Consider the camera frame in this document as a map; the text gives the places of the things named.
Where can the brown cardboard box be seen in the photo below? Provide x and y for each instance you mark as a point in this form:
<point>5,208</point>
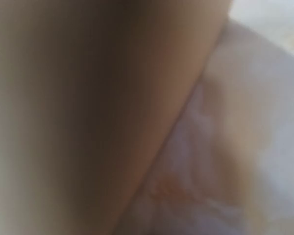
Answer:
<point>89,91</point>

